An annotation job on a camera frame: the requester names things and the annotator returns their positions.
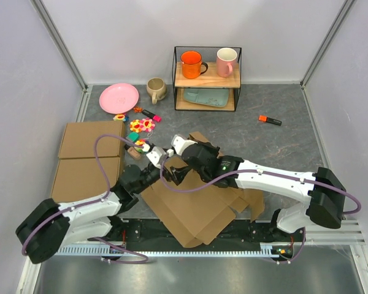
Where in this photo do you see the folded flat cardboard box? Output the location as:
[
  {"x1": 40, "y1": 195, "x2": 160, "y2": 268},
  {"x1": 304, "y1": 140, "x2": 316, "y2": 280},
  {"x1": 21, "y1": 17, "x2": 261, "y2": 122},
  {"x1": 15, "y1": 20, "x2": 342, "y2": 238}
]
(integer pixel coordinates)
[{"x1": 51, "y1": 121, "x2": 126, "y2": 203}]

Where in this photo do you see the sunflower toy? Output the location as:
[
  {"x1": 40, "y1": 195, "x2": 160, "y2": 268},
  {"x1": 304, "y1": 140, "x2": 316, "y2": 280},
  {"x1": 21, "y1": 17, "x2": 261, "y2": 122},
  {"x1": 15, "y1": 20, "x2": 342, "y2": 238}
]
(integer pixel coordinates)
[{"x1": 129, "y1": 119, "x2": 142, "y2": 133}]

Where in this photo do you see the pink plastic plate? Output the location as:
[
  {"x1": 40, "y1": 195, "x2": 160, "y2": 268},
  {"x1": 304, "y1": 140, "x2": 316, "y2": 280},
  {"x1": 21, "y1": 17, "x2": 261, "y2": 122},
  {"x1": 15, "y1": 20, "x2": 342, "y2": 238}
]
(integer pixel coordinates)
[{"x1": 99, "y1": 83, "x2": 139, "y2": 115}]

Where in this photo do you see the orange highlighter marker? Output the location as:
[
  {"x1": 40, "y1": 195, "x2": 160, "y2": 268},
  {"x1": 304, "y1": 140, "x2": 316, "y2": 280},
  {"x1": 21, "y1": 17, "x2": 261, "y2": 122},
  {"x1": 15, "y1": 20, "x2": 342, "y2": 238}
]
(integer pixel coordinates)
[{"x1": 258, "y1": 115, "x2": 282, "y2": 126}]

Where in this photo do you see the pink ceramic mug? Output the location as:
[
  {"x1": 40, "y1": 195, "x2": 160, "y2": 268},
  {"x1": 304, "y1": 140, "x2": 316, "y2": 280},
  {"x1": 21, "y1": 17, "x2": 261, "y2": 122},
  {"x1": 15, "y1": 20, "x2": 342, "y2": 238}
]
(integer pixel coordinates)
[{"x1": 217, "y1": 47, "x2": 238, "y2": 78}]

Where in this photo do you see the black wire shelf rack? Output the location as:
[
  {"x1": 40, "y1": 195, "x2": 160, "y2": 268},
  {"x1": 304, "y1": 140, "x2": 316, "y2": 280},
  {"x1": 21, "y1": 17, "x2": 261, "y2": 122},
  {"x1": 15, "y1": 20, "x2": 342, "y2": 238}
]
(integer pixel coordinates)
[{"x1": 172, "y1": 46, "x2": 242, "y2": 111}]

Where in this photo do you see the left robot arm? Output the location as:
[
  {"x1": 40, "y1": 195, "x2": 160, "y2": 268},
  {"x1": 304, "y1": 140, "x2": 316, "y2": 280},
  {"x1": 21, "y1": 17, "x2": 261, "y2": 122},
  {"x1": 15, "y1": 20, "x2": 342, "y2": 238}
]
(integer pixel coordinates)
[{"x1": 15, "y1": 164, "x2": 190, "y2": 264}]

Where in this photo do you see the orange enamel mug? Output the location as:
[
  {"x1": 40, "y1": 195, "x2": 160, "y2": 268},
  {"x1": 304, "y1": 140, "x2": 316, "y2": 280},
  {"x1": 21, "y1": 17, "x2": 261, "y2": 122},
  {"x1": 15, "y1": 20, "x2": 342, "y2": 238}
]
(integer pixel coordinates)
[{"x1": 180, "y1": 50, "x2": 209, "y2": 79}]

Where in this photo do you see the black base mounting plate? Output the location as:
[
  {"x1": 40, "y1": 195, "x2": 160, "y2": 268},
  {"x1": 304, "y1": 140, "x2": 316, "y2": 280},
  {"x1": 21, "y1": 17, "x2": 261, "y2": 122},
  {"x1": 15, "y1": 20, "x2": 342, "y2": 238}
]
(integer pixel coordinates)
[{"x1": 104, "y1": 219, "x2": 304, "y2": 244}]

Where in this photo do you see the purple cable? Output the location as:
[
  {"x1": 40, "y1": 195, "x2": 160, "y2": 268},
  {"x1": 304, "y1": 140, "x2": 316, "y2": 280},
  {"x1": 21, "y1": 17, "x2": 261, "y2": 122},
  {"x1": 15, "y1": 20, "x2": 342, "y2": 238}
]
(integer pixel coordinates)
[
  {"x1": 20, "y1": 133, "x2": 148, "y2": 257},
  {"x1": 159, "y1": 153, "x2": 362, "y2": 215}
]

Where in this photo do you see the small orange flower toy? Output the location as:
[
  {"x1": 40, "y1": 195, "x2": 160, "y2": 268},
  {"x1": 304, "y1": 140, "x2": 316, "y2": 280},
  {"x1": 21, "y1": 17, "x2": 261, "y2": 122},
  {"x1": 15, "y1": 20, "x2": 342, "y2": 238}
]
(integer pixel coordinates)
[{"x1": 132, "y1": 107, "x2": 143, "y2": 113}]

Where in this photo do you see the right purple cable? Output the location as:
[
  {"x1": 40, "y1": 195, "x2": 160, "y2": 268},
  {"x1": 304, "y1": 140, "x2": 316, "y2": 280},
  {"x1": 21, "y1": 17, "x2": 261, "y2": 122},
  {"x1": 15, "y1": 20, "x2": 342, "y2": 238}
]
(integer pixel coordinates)
[{"x1": 159, "y1": 153, "x2": 362, "y2": 215}]

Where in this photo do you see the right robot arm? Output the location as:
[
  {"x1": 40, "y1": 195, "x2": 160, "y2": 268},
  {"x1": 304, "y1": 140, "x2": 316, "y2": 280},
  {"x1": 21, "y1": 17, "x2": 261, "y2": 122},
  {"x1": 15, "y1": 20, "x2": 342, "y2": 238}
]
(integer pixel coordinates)
[{"x1": 176, "y1": 141, "x2": 346, "y2": 241}]

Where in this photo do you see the pink petal smiley toy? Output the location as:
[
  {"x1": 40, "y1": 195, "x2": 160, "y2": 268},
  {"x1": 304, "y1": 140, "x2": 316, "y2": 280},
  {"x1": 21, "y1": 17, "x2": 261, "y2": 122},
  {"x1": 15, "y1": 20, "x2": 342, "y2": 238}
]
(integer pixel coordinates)
[{"x1": 140, "y1": 119, "x2": 155, "y2": 132}]

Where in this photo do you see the grey slotted cable duct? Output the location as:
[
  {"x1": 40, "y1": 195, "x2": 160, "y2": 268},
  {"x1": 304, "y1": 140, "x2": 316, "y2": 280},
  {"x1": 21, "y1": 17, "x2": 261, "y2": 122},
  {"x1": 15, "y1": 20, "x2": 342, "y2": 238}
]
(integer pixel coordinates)
[{"x1": 55, "y1": 242, "x2": 278, "y2": 258}]

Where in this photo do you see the yellow red smiley toy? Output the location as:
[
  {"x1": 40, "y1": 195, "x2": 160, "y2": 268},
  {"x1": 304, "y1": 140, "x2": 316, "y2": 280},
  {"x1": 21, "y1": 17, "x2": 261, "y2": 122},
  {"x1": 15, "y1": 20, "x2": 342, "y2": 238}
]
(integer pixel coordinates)
[{"x1": 113, "y1": 113, "x2": 129, "y2": 122}]

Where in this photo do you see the pink highlighter marker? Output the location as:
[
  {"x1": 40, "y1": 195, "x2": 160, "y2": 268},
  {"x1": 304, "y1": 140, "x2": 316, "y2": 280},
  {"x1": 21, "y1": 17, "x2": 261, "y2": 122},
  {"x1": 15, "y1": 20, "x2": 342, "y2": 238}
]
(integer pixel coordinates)
[{"x1": 142, "y1": 109, "x2": 162, "y2": 123}]

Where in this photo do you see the beige ceramic mug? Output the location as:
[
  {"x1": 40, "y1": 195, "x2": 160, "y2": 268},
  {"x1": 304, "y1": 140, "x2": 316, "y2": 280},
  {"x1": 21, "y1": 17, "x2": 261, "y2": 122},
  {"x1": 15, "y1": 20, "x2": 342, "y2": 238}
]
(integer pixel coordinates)
[{"x1": 147, "y1": 78, "x2": 167, "y2": 105}]

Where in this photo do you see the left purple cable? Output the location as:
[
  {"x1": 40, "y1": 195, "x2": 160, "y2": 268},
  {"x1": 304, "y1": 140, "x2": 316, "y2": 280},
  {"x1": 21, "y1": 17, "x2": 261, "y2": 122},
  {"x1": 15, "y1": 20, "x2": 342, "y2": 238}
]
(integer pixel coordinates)
[{"x1": 20, "y1": 133, "x2": 148, "y2": 257}]

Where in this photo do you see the green ceramic tray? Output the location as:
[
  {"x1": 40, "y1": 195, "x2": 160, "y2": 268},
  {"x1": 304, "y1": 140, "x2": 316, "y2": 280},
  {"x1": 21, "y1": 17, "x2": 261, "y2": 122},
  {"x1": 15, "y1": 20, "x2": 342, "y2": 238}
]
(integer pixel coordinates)
[{"x1": 183, "y1": 88, "x2": 229, "y2": 108}]

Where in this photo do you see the teal block toy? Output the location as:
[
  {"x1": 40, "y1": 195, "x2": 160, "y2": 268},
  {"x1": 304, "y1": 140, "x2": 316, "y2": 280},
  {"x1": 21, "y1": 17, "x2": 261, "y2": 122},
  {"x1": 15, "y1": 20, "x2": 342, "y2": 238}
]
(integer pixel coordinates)
[{"x1": 126, "y1": 132, "x2": 139, "y2": 142}]

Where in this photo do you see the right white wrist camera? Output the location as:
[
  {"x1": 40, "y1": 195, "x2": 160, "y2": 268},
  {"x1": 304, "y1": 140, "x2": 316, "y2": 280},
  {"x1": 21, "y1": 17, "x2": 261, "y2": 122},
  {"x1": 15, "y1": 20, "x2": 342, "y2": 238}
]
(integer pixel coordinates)
[{"x1": 166, "y1": 134, "x2": 197, "y2": 157}]

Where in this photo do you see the brown cardboard box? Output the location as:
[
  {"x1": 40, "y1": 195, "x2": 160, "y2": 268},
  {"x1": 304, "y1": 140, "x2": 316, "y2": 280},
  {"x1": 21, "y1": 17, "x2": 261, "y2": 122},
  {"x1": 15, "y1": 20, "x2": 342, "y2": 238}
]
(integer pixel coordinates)
[{"x1": 139, "y1": 131, "x2": 266, "y2": 249}]

